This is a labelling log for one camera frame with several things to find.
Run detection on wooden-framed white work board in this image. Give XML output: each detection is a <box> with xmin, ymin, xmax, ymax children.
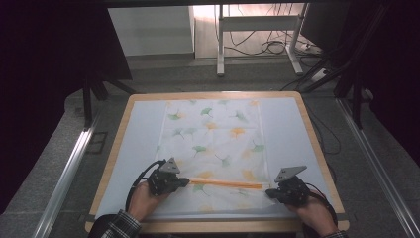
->
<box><xmin>94</xmin><ymin>96</ymin><xmax>332</xmax><ymax>222</ymax></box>

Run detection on aluminium floor rail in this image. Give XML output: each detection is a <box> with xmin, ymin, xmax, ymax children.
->
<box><xmin>32</xmin><ymin>127</ymin><xmax>97</xmax><ymax>238</ymax></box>
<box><xmin>336</xmin><ymin>98</ymin><xmax>420</xmax><ymax>238</ymax></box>

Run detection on white power strip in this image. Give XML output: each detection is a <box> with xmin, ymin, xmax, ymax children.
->
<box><xmin>311</xmin><ymin>67</ymin><xmax>332</xmax><ymax>83</ymax></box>

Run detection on person's right hand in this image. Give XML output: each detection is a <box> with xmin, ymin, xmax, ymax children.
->
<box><xmin>285</xmin><ymin>193</ymin><xmax>335</xmax><ymax>238</ymax></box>

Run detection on white cabinet panel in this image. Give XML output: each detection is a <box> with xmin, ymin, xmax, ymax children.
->
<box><xmin>107</xmin><ymin>5</ymin><xmax>196</xmax><ymax>58</ymax></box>

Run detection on thin black floor cable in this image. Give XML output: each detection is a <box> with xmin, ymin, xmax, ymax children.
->
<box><xmin>308</xmin><ymin>108</ymin><xmax>342</xmax><ymax>156</ymax></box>

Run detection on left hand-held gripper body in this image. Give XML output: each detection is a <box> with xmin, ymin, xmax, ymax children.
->
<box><xmin>147</xmin><ymin>157</ymin><xmax>186</xmax><ymax>196</ymax></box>

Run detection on person's right plaid sleeve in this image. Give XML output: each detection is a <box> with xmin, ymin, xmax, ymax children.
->
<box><xmin>325</xmin><ymin>230</ymin><xmax>350</xmax><ymax>238</ymax></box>

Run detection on right hand-held gripper black cable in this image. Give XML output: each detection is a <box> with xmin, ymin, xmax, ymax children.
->
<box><xmin>305</xmin><ymin>182</ymin><xmax>339</xmax><ymax>230</ymax></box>

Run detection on dark floor outlet cover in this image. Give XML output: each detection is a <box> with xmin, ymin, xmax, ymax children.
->
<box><xmin>86</xmin><ymin>131</ymin><xmax>109</xmax><ymax>155</ymax></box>

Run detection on person's left hand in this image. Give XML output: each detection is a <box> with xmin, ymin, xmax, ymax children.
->
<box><xmin>128</xmin><ymin>180</ymin><xmax>170</xmax><ymax>223</ymax></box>

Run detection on black stand legs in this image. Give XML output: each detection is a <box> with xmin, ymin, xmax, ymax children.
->
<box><xmin>81</xmin><ymin>73</ymin><xmax>138</xmax><ymax>131</ymax></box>
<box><xmin>280</xmin><ymin>4</ymin><xmax>390</xmax><ymax>131</ymax></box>

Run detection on person's plaid sleeve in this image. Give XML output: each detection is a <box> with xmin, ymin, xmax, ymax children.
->
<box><xmin>325</xmin><ymin>230</ymin><xmax>350</xmax><ymax>238</ymax></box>
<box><xmin>88</xmin><ymin>209</ymin><xmax>143</xmax><ymax>238</ymax></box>

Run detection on white leaf-print cloth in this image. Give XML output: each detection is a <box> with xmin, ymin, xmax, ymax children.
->
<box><xmin>154</xmin><ymin>98</ymin><xmax>277</xmax><ymax>215</ymax></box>

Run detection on black floor cables bundle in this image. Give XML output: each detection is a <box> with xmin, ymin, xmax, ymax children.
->
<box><xmin>224</xmin><ymin>3</ymin><xmax>310</xmax><ymax>57</ymax></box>

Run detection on person's left plaid sleeve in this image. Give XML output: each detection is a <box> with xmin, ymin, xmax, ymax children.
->
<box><xmin>88</xmin><ymin>209</ymin><xmax>143</xmax><ymax>238</ymax></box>

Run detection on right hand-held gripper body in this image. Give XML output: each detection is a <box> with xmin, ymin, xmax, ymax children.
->
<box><xmin>271</xmin><ymin>165</ymin><xmax>311</xmax><ymax>208</ymax></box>

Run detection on white metal desk frame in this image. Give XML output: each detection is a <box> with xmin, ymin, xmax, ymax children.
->
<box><xmin>216</xmin><ymin>3</ymin><xmax>310</xmax><ymax>77</ymax></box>

